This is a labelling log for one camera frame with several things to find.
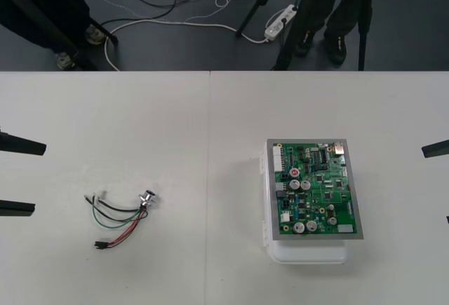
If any black tripod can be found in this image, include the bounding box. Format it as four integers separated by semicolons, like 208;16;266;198
0;0;119;72
274;0;373;72
235;0;286;39

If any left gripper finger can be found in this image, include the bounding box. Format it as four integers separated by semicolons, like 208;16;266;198
0;199;36;217
0;130;48;157

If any cable bundle with metal plug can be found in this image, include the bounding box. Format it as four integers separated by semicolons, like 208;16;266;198
83;189;159;250

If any white power cable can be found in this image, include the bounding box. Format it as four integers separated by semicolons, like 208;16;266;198
104;18;268;72

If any white power strip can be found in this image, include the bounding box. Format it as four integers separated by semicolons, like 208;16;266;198
264;3;299;43

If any black floor cable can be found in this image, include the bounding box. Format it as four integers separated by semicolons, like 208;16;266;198
62;0;225;36

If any person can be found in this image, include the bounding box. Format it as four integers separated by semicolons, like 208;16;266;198
293;0;401;66
0;0;107;71

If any green circuit board grey frame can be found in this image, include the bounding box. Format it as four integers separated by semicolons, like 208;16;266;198
265;138;365;242

